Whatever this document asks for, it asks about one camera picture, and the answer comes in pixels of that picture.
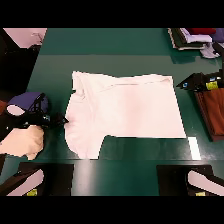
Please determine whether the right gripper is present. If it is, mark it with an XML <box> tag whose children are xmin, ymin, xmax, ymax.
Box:
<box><xmin>184</xmin><ymin>72</ymin><xmax>206</xmax><ymax>92</ymax></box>

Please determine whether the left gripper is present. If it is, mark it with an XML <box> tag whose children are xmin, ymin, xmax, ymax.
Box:
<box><xmin>39</xmin><ymin>113</ymin><xmax>64</xmax><ymax>130</ymax></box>

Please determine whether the white T-shirt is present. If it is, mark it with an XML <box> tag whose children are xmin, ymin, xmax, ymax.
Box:
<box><xmin>64</xmin><ymin>70</ymin><xmax>187</xmax><ymax>161</ymax></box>

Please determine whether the pale lavender garment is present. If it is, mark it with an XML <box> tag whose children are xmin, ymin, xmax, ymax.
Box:
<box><xmin>199</xmin><ymin>42</ymin><xmax>222</xmax><ymax>60</ymax></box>

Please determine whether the purple garment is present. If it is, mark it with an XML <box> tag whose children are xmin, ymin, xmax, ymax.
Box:
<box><xmin>7</xmin><ymin>92</ymin><xmax>50</xmax><ymax>117</ymax></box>

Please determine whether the rust brown garment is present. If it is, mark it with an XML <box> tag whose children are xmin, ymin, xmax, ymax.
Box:
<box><xmin>194</xmin><ymin>87</ymin><xmax>224</xmax><ymax>143</ymax></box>

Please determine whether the cream garment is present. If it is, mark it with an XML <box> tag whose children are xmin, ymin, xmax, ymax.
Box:
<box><xmin>0</xmin><ymin>125</ymin><xmax>46</xmax><ymax>161</ymax></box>

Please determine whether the white garment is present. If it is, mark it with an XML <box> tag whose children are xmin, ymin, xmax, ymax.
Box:
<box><xmin>179</xmin><ymin>27</ymin><xmax>213</xmax><ymax>45</ymax></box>

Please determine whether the red garment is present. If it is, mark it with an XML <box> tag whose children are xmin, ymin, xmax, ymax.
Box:
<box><xmin>189</xmin><ymin>27</ymin><xmax>218</xmax><ymax>36</ymax></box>

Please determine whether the blue garment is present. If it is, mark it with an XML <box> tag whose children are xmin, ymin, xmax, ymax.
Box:
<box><xmin>209</xmin><ymin>27</ymin><xmax>224</xmax><ymax>43</ymax></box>

